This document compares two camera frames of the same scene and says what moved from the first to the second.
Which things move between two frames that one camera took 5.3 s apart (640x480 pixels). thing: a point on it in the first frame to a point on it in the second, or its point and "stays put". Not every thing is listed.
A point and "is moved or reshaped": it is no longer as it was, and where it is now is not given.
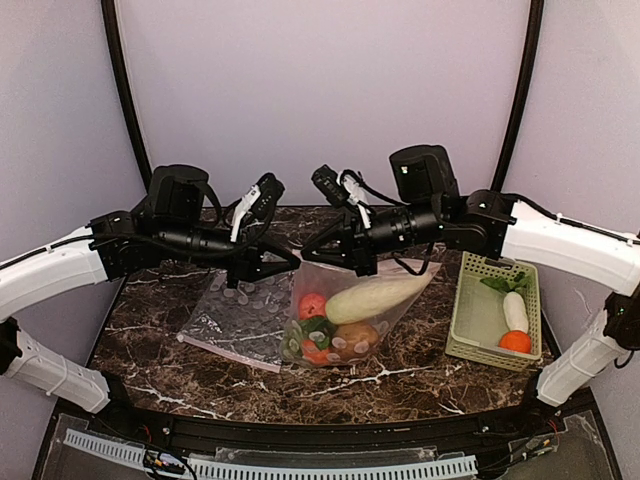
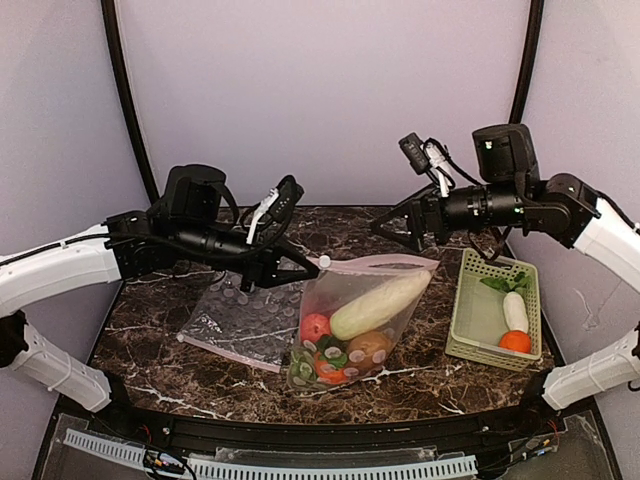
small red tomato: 312,304 to 313,326
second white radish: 515,312 stays put
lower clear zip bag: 249,321 stays put
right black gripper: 358,248 to 425,218
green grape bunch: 291,348 to 302,371
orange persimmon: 314,354 to 328,373
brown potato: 353,341 to 367,351
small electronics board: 163,462 stays put
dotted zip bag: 336,318 is moved or reshaped
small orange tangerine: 517,341 stays put
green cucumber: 317,329 to 333,350
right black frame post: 531,48 stays put
